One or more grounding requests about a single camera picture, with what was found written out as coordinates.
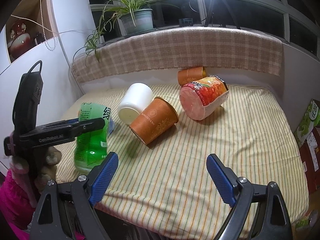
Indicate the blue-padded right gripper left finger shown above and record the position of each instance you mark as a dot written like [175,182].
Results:
[51,219]

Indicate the green cardboard box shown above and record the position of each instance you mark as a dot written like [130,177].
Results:
[308,122]

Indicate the small orange paper cup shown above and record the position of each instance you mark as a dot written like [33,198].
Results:
[192,74]

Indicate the white wooden shelf cabinet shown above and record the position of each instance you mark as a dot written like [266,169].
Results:
[64,24]

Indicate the beige plaid blanket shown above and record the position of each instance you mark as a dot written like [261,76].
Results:
[183,48]

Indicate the red cardboard box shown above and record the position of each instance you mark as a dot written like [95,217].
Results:
[309,154]

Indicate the potted spider plant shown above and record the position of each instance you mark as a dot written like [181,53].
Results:
[134,15]

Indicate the red instant noodle cup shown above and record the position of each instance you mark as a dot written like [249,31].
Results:
[201,98]

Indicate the blue orange-capped bottle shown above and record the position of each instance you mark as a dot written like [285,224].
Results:
[111,126]

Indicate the green plastic drink bottle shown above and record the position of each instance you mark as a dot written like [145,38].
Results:
[91,147]

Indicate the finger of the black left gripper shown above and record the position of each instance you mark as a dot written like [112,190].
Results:
[86,126]

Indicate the black camera tripod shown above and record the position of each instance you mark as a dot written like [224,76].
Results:
[218,12]

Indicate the white knit gloved hand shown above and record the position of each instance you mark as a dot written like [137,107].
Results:
[32,174]

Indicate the white plastic cup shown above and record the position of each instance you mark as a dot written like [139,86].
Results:
[135,100]

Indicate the yellow striped mattress sheet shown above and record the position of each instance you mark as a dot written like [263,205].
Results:
[165,186]

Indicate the pink jacket sleeve forearm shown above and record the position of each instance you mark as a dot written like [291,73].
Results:
[16,210]

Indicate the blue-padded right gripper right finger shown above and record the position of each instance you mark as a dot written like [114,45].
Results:
[271,219]

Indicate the red white ceramic jar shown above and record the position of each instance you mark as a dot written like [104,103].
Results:
[21,40]

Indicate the large orange paper cup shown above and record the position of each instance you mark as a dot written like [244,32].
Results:
[157,118]

